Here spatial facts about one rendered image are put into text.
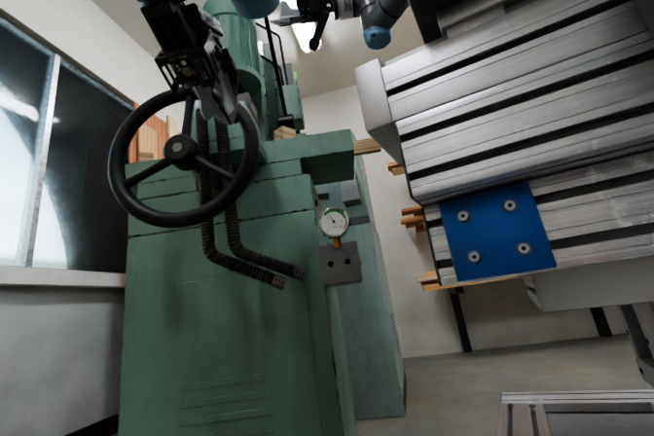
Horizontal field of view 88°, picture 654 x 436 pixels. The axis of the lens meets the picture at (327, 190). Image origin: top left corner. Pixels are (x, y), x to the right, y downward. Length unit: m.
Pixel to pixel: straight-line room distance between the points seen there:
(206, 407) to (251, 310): 0.19
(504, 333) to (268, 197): 2.73
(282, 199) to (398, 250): 2.48
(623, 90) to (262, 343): 0.68
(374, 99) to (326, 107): 3.39
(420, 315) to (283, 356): 2.50
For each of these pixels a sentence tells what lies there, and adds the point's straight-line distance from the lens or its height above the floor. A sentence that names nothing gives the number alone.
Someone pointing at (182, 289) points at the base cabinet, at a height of 0.58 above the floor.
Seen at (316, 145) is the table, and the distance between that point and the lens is 0.83.
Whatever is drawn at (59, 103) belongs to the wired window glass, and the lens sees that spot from 2.64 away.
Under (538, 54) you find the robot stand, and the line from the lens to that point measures 0.40.
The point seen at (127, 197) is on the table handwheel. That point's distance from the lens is 0.71.
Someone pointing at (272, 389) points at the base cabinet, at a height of 0.36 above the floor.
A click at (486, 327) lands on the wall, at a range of 3.25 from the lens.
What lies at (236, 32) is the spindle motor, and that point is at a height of 1.34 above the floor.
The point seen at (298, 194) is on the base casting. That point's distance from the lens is 0.79.
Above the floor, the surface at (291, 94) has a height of 1.25.
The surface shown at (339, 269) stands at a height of 0.57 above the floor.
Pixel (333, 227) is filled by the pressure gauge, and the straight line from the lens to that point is 0.70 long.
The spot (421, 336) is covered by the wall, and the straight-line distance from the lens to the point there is 3.21.
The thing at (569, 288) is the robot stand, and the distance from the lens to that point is 0.48.
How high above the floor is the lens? 0.50
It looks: 18 degrees up
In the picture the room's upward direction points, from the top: 8 degrees counter-clockwise
